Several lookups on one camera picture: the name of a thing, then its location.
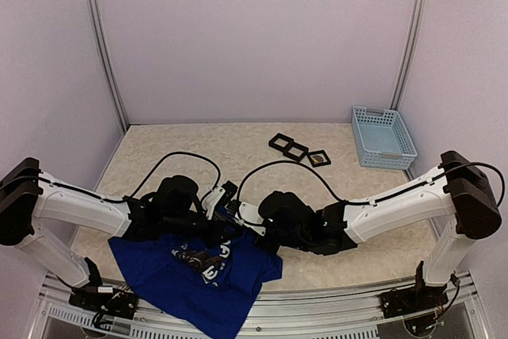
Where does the aluminium corner post left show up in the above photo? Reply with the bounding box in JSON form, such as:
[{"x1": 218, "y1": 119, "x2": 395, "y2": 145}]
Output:
[{"x1": 87, "y1": 0, "x2": 130, "y2": 134}]

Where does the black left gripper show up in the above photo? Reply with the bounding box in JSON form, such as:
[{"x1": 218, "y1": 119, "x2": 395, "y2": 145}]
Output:
[{"x1": 162, "y1": 211, "x2": 243, "y2": 249}]

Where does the aluminium corner post right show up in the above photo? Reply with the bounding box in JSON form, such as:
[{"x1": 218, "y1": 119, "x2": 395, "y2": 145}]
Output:
[{"x1": 390, "y1": 0, "x2": 425, "y2": 110}]

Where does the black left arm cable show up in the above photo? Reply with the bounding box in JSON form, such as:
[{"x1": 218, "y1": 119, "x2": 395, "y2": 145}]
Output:
[{"x1": 39, "y1": 151, "x2": 222, "y2": 205}]

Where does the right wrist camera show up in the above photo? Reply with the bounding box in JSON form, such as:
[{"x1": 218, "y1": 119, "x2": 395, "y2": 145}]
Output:
[{"x1": 226, "y1": 200, "x2": 266, "y2": 237}]

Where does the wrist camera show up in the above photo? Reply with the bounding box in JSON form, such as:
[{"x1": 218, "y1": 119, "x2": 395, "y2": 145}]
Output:
[
  {"x1": 201, "y1": 181, "x2": 238, "y2": 217},
  {"x1": 226, "y1": 200, "x2": 266, "y2": 237}
]

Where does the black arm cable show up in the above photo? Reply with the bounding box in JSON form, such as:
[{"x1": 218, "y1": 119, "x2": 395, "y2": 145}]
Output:
[
  {"x1": 39, "y1": 151, "x2": 222, "y2": 205},
  {"x1": 237, "y1": 160, "x2": 502, "y2": 213}
]

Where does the blue printed t-shirt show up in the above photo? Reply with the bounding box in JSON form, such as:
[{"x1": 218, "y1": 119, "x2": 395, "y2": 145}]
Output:
[{"x1": 108, "y1": 222, "x2": 283, "y2": 338}]

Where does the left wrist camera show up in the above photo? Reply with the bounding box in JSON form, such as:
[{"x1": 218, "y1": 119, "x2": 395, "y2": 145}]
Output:
[{"x1": 201, "y1": 181, "x2": 238, "y2": 217}]

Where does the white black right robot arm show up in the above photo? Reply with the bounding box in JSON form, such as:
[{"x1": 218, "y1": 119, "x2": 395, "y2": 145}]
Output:
[{"x1": 240, "y1": 151, "x2": 502, "y2": 310}]

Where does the sunset painting round brooch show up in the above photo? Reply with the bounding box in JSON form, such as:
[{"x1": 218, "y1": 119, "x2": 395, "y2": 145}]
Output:
[{"x1": 310, "y1": 154, "x2": 325, "y2": 165}]

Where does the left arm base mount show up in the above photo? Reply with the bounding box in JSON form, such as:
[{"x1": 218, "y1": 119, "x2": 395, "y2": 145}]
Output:
[{"x1": 68, "y1": 286, "x2": 139, "y2": 319}]

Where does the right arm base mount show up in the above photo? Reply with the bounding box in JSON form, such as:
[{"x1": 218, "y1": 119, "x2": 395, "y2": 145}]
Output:
[{"x1": 379, "y1": 261, "x2": 460, "y2": 320}]

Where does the aluminium front rail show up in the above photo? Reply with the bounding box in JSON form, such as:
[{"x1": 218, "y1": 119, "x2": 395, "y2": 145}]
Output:
[{"x1": 25, "y1": 272, "x2": 492, "y2": 338}]

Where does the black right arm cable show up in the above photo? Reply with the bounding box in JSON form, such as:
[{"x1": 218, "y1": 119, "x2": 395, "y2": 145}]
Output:
[{"x1": 237, "y1": 160, "x2": 502, "y2": 213}]

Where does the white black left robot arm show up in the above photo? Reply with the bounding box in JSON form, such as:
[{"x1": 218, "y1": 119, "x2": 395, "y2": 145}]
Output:
[{"x1": 1, "y1": 157, "x2": 241, "y2": 311}]

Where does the light blue plastic basket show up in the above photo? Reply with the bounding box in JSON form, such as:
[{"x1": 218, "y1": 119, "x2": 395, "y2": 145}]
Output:
[{"x1": 352, "y1": 106, "x2": 418, "y2": 171}]

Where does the aluminium corner post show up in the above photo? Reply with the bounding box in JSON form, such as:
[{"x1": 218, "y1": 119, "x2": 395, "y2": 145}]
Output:
[
  {"x1": 87, "y1": 0, "x2": 130, "y2": 134},
  {"x1": 390, "y1": 0, "x2": 425, "y2": 110}
]

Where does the black square frame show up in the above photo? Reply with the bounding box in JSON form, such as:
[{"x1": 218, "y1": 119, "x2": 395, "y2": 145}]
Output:
[
  {"x1": 283, "y1": 142, "x2": 309, "y2": 163},
  {"x1": 268, "y1": 133, "x2": 294, "y2": 156},
  {"x1": 306, "y1": 150, "x2": 331, "y2": 168}
]

